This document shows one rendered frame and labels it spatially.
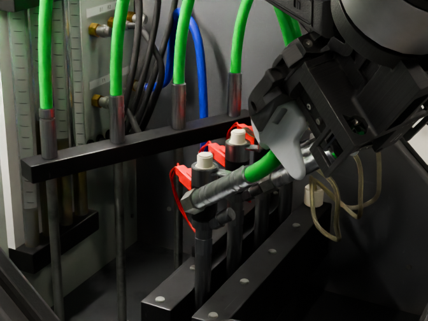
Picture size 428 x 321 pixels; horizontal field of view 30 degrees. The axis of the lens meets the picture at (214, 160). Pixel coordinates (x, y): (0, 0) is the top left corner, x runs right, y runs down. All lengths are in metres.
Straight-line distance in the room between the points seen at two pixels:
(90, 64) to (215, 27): 0.18
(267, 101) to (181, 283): 0.41
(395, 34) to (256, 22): 0.69
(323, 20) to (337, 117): 0.06
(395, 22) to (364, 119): 0.09
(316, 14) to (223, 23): 0.65
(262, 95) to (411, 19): 0.15
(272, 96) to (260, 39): 0.58
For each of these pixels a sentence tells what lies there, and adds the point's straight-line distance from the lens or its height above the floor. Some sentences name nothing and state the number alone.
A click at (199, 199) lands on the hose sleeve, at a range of 0.71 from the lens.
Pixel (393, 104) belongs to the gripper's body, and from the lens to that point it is 0.46.
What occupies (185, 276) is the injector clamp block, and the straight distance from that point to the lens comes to 0.92.
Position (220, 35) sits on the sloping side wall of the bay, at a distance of 1.13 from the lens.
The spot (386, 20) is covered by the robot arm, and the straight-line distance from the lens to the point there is 0.42.
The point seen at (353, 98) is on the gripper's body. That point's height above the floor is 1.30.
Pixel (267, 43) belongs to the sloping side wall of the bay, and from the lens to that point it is 1.10.
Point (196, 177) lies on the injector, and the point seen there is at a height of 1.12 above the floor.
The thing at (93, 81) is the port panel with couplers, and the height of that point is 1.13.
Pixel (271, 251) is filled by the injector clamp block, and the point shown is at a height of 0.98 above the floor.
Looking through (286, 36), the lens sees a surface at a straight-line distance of 0.59.
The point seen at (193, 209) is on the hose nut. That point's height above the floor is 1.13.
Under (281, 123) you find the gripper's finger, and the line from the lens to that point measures 0.57.
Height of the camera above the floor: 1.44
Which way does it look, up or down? 22 degrees down
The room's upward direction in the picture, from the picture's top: 1 degrees clockwise
